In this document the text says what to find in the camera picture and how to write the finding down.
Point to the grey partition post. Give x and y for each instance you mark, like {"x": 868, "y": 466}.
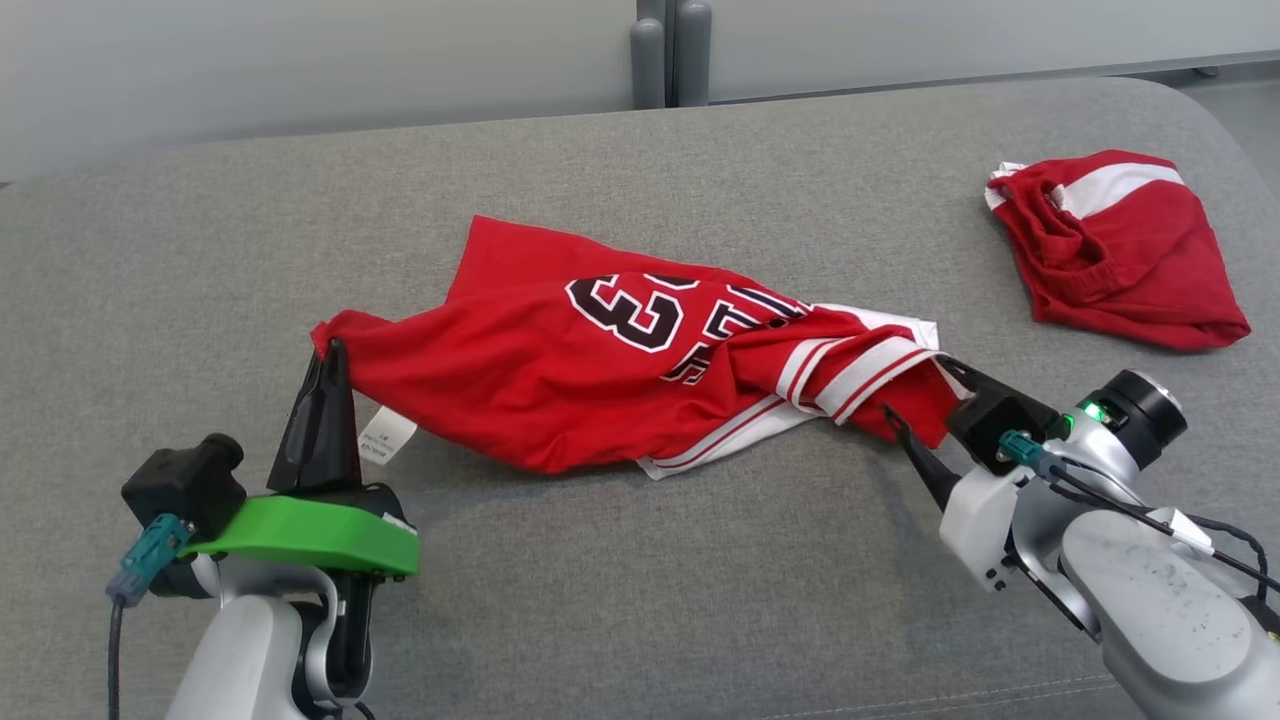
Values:
{"x": 648, "y": 65}
{"x": 693, "y": 50}

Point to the red shorts with white stripe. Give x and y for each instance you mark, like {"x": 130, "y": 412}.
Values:
{"x": 1130, "y": 260}

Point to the red basketball jersey white sleeves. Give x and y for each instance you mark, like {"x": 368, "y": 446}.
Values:
{"x": 520, "y": 380}

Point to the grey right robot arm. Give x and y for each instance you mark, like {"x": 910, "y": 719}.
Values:
{"x": 1150, "y": 590}

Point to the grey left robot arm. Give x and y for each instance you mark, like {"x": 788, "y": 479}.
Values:
{"x": 240, "y": 650}

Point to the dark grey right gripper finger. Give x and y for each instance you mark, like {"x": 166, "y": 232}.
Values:
{"x": 930, "y": 465}
{"x": 965, "y": 380}

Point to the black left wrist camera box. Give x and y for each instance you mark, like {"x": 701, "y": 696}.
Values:
{"x": 185, "y": 480}

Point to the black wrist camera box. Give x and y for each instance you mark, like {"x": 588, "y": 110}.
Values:
{"x": 185, "y": 480}
{"x": 995, "y": 415}

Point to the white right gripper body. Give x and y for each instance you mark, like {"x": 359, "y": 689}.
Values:
{"x": 980, "y": 520}

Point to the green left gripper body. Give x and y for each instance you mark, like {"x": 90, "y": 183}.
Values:
{"x": 300, "y": 530}

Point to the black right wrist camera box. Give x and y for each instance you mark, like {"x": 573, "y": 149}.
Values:
{"x": 995, "y": 415}

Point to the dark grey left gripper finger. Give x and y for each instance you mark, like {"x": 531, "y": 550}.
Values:
{"x": 340, "y": 440}
{"x": 300, "y": 440}

